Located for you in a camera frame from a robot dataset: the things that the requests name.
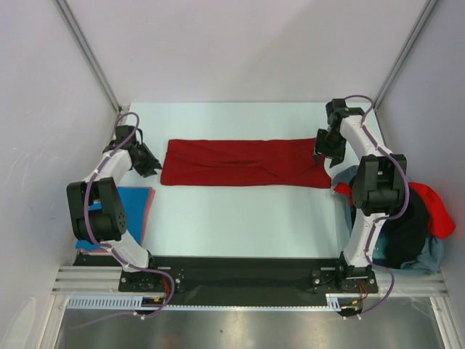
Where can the grey-blue garment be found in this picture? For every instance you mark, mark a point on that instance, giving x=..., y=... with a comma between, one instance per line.
x=427, y=262

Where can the aluminium corner post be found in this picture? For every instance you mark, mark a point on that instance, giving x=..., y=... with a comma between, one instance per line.
x=87, y=52
x=412, y=39

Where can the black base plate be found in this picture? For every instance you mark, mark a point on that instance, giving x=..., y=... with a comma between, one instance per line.
x=235, y=277

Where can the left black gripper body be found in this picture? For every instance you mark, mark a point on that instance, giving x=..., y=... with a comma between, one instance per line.
x=144, y=164

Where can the dark red t-shirt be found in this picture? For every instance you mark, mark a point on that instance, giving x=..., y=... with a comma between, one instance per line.
x=240, y=163

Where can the black garment in bin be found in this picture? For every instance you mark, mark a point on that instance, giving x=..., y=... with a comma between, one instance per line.
x=406, y=236

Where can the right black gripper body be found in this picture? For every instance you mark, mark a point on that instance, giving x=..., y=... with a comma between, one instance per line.
x=330, y=144

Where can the right aluminium corner post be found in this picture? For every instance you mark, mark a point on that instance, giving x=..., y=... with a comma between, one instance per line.
x=412, y=39

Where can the left aluminium corner post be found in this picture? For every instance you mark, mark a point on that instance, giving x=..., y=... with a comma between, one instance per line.
x=87, y=52

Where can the aluminium frame rail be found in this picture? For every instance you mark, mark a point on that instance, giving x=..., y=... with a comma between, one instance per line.
x=83, y=280

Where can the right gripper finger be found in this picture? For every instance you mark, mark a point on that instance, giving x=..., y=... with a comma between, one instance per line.
x=332, y=163
x=316, y=157

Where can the white slotted cable duct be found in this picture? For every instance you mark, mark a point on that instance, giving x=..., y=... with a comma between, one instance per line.
x=139, y=303

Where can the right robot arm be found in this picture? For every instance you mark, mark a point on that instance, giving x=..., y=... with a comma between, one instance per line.
x=380, y=192

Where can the bright red garment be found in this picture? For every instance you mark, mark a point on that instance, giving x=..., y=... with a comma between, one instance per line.
x=441, y=224

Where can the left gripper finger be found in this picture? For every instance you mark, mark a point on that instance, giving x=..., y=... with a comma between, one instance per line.
x=149, y=174
x=155, y=163

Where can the folded blue t-shirt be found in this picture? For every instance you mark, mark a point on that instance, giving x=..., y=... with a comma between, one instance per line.
x=132, y=211

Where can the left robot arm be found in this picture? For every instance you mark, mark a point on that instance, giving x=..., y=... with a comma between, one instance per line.
x=108, y=217

